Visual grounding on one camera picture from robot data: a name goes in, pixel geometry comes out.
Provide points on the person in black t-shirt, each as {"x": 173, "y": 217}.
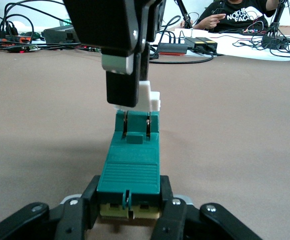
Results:
{"x": 247, "y": 23}

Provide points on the black yellow-label power brick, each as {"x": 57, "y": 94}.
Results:
{"x": 193, "y": 41}
{"x": 208, "y": 44}

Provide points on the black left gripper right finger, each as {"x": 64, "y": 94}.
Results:
{"x": 180, "y": 222}

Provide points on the black electronic box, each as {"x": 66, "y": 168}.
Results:
{"x": 57, "y": 35}

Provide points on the bare person hand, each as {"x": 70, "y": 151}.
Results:
{"x": 216, "y": 22}

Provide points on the green load switch white lever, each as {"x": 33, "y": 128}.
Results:
{"x": 132, "y": 170}

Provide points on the orange black tool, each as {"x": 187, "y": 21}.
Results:
{"x": 22, "y": 39}

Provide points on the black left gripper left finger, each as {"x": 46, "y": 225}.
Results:
{"x": 67, "y": 220}

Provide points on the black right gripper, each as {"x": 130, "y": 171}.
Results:
{"x": 105, "y": 22}

